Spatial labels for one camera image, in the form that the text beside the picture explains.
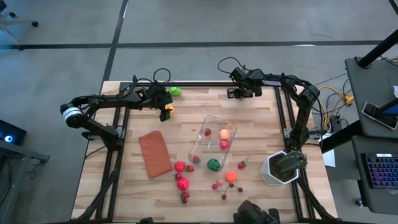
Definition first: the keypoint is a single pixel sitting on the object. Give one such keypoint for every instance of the power strip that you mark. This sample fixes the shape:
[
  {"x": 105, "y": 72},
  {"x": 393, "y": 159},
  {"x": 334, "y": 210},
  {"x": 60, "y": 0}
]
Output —
[{"x": 335, "y": 123}]

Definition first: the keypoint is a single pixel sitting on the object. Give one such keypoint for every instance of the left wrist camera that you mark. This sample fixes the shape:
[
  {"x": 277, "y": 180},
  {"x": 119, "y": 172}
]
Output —
[{"x": 157, "y": 88}]

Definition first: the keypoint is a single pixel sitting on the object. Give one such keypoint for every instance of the grey desk with keyboard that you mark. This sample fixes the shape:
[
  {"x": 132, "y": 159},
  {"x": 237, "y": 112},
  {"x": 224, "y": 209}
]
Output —
[{"x": 379, "y": 202}]

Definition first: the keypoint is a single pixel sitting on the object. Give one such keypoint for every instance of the black desk bar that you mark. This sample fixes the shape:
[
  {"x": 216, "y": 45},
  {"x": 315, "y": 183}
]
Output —
[{"x": 340, "y": 137}]

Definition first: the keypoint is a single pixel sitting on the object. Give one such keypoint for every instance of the orange toy mandarin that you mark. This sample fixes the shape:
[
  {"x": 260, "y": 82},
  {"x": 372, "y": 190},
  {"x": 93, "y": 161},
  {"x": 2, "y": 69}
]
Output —
[{"x": 231, "y": 176}]

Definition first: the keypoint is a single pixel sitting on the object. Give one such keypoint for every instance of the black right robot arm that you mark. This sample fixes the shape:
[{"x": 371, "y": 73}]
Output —
[{"x": 300, "y": 124}]

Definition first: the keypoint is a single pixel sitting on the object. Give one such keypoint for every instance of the backlit black keyboard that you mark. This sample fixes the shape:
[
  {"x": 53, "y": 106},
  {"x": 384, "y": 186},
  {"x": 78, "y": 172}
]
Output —
[{"x": 382, "y": 171}]

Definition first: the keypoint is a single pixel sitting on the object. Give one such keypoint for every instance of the grey side table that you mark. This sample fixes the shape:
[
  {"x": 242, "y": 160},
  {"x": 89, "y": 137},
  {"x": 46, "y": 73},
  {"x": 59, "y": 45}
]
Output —
[{"x": 18, "y": 155}]

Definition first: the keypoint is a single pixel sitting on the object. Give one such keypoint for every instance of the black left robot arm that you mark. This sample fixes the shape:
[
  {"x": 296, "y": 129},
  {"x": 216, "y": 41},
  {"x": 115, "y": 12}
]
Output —
[{"x": 102, "y": 101}]

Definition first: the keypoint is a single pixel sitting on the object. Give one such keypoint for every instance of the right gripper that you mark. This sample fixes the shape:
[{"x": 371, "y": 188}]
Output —
[{"x": 253, "y": 84}]

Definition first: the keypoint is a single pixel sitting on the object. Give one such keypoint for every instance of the glossy red toy apple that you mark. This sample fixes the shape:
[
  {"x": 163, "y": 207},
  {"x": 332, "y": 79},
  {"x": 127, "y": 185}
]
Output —
[{"x": 183, "y": 184}]

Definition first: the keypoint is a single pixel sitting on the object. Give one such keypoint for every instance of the green toy lime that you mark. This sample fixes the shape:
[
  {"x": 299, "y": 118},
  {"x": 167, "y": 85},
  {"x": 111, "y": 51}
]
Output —
[{"x": 175, "y": 91}]

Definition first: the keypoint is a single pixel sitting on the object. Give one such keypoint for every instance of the orange cloth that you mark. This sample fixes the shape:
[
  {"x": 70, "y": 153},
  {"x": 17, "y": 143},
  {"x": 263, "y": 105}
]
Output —
[{"x": 155, "y": 154}]

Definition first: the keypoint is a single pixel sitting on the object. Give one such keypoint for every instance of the grey desk with phone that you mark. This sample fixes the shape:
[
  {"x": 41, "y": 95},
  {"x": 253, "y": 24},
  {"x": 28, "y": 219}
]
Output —
[{"x": 367, "y": 87}]

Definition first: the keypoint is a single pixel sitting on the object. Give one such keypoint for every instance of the dark red toy strawberry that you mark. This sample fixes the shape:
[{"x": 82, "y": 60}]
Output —
[{"x": 178, "y": 176}]

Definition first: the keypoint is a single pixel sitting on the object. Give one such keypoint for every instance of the orange pink toy peach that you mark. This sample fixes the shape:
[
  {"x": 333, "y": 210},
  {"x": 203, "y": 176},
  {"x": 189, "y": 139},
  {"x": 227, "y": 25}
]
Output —
[{"x": 224, "y": 134}]

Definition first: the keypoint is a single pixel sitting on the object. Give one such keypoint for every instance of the yellow toy lemon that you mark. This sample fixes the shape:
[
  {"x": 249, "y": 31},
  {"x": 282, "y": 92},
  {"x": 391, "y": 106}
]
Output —
[{"x": 170, "y": 108}]

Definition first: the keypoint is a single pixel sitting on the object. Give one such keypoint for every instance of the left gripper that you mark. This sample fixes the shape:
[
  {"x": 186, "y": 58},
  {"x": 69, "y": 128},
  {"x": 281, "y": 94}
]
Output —
[{"x": 160, "y": 99}]

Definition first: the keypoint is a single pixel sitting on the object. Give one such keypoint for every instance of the toy watermelon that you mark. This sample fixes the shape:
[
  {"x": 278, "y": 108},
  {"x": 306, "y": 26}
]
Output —
[{"x": 213, "y": 165}]

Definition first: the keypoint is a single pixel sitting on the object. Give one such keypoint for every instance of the pink toy fruit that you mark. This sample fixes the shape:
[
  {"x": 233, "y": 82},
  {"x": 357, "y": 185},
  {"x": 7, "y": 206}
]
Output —
[{"x": 219, "y": 182}]

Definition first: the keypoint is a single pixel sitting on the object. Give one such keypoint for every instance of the black frame clamp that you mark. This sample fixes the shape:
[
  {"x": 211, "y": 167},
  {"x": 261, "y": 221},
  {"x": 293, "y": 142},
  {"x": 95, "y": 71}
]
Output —
[{"x": 134, "y": 78}]

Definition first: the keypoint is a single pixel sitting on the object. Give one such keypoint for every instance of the green cactus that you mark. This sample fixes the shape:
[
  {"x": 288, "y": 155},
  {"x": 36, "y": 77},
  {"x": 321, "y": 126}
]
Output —
[{"x": 292, "y": 161}]

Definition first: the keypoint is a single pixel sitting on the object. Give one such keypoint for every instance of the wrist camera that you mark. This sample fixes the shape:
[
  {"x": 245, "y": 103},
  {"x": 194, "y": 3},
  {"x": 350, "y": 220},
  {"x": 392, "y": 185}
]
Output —
[
  {"x": 157, "y": 88},
  {"x": 237, "y": 74}
]

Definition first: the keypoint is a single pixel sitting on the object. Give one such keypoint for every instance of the white paper sheet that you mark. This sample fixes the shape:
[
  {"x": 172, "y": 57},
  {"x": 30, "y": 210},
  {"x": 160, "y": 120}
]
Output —
[{"x": 329, "y": 155}]

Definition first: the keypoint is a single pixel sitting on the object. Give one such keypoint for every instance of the black aluminium table frame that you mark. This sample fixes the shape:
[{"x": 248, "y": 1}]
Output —
[{"x": 202, "y": 84}]

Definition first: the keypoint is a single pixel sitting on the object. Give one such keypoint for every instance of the black table clamp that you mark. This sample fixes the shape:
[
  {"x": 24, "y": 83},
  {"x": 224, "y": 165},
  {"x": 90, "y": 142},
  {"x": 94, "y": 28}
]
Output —
[{"x": 91, "y": 135}]

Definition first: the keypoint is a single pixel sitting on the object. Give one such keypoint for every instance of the red toy tomato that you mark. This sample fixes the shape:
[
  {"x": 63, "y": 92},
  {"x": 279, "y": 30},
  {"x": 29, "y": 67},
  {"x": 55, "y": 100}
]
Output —
[{"x": 179, "y": 166}]

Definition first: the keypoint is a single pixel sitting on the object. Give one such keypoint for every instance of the red toy strawberry leafy top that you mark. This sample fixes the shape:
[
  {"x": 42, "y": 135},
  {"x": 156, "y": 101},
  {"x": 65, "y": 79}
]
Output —
[{"x": 208, "y": 131}]

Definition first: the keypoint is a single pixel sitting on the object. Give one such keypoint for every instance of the white hexagonal plant pot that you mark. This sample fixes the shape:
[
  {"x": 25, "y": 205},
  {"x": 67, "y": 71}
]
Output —
[{"x": 264, "y": 171}]

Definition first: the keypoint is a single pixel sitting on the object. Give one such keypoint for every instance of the black box with blue light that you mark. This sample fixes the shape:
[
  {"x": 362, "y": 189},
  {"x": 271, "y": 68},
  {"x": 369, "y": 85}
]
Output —
[{"x": 9, "y": 133}]

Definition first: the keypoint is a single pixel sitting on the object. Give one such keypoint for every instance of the clear plastic container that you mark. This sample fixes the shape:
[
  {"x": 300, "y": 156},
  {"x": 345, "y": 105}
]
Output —
[{"x": 202, "y": 146}]

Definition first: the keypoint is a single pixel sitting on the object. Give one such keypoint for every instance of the office chair base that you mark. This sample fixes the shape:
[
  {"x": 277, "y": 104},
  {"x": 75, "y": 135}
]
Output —
[{"x": 15, "y": 22}]

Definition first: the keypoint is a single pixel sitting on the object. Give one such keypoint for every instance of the smooth red toy strawberry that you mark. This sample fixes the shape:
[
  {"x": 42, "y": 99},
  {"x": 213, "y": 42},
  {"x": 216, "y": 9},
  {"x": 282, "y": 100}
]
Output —
[{"x": 224, "y": 144}]

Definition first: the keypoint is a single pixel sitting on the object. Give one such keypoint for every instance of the black smartphone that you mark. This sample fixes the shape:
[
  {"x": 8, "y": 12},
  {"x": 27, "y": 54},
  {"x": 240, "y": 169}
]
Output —
[{"x": 377, "y": 115}]

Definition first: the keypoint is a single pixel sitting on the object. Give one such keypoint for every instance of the black round pole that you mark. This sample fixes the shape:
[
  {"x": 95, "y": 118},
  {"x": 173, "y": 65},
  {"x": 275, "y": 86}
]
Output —
[{"x": 376, "y": 49}]

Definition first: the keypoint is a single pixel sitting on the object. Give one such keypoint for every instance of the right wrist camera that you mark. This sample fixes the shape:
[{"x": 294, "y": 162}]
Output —
[{"x": 237, "y": 74}]

